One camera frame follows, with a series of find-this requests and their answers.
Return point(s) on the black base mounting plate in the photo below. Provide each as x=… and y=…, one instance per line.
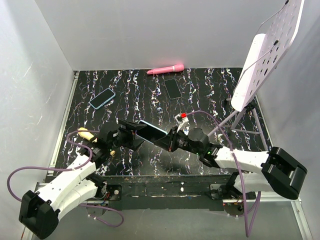
x=161, y=192

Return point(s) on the pink microphone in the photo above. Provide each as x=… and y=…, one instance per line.
x=168, y=69

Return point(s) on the aluminium frame rail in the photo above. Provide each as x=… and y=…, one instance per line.
x=54, y=109

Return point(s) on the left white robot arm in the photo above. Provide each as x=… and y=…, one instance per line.
x=42, y=210

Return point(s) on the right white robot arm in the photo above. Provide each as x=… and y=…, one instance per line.
x=265, y=171

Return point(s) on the blue cased phone on table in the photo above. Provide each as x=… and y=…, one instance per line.
x=102, y=98

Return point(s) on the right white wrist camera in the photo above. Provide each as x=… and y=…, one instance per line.
x=182, y=121

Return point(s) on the black phone on table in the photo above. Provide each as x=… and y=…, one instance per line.
x=172, y=89

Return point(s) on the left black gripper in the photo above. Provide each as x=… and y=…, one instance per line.
x=132, y=141

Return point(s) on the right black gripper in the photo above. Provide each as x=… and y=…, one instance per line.
x=168, y=142

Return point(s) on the beige wooden toy piece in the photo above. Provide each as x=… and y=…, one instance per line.
x=100, y=142

